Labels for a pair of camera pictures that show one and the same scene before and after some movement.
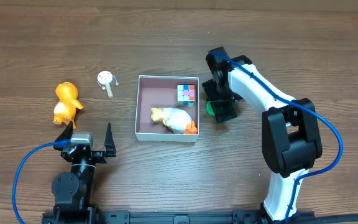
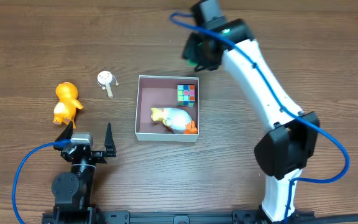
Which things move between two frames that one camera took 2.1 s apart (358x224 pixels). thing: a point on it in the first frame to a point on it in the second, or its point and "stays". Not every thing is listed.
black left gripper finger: x=66 y=134 stays
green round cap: x=209 y=108 to x=191 y=63
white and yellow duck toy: x=178 y=121 stays
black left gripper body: x=86 y=154 stays
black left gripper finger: x=109 y=143 stays
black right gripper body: x=224 y=104 to x=190 y=48
